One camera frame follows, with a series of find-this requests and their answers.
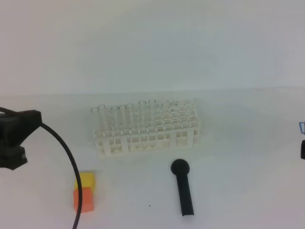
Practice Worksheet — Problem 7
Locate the yellow foam cube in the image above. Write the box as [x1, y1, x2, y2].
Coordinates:
[80, 171, 96, 193]

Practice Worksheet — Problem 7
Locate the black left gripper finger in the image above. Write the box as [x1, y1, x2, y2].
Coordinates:
[0, 110, 42, 147]

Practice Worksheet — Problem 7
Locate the white plastic test tube rack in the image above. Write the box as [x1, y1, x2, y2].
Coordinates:
[93, 100, 201, 157]

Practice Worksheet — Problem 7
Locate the black left camera cable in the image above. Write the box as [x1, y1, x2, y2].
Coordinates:
[0, 107, 82, 229]

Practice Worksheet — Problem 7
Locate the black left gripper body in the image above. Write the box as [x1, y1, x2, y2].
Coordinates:
[0, 135, 28, 170]

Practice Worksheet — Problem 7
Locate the clear test tube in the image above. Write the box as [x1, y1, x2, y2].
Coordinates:
[148, 99, 156, 128]
[138, 100, 147, 128]
[126, 103, 135, 129]
[91, 107, 101, 134]
[98, 104, 107, 133]
[119, 104, 129, 131]
[111, 106, 121, 135]

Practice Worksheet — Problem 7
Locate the orange foam cube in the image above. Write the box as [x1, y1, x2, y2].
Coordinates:
[73, 187, 94, 213]

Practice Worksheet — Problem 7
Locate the clear test tube far left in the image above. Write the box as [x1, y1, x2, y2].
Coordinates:
[91, 107, 101, 134]

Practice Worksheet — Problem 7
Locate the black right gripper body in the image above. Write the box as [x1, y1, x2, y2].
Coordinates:
[300, 140, 305, 159]

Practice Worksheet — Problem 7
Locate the black plastic scoop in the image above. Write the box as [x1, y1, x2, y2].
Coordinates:
[171, 159, 194, 216]

